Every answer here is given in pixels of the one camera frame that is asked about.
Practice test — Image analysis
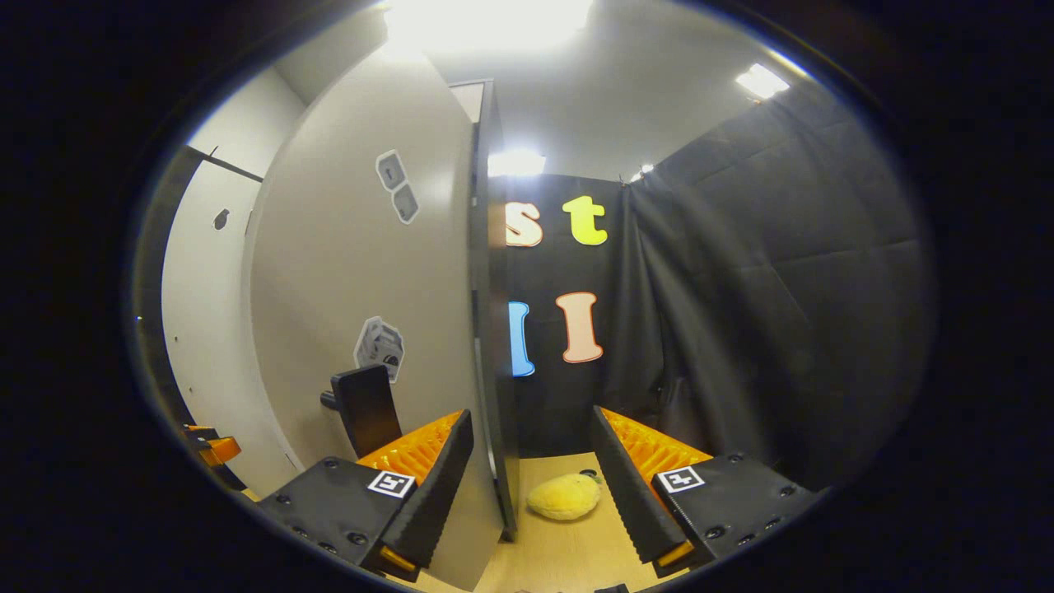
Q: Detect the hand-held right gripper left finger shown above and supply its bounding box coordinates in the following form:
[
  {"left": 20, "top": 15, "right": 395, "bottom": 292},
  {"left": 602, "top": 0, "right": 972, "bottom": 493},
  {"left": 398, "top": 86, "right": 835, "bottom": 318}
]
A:
[{"left": 258, "top": 409, "right": 477, "bottom": 582}]

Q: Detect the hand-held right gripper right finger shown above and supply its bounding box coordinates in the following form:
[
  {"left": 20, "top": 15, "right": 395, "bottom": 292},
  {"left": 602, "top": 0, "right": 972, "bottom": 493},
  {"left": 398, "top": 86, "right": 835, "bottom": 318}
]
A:
[{"left": 590, "top": 404, "right": 826, "bottom": 579}]

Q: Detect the white cabinet door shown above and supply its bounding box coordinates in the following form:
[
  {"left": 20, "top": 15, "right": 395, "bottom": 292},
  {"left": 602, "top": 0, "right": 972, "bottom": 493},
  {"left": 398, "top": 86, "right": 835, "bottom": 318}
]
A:
[
  {"left": 242, "top": 45, "right": 505, "bottom": 592},
  {"left": 160, "top": 156, "right": 302, "bottom": 497}
]

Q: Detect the grey white shoe cabinet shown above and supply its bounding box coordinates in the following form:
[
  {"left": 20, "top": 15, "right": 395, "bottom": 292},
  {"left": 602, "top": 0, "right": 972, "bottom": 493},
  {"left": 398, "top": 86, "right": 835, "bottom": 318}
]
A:
[{"left": 449, "top": 78, "right": 522, "bottom": 543}]

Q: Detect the yellow plush toy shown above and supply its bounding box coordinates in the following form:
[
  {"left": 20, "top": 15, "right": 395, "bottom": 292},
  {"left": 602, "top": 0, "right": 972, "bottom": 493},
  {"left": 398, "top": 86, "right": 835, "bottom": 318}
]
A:
[{"left": 526, "top": 469, "right": 603, "bottom": 522}]

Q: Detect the black door handle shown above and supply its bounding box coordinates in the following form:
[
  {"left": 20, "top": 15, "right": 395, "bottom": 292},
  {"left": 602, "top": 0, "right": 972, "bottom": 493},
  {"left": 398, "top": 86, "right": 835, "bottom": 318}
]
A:
[{"left": 319, "top": 364, "right": 405, "bottom": 461}]

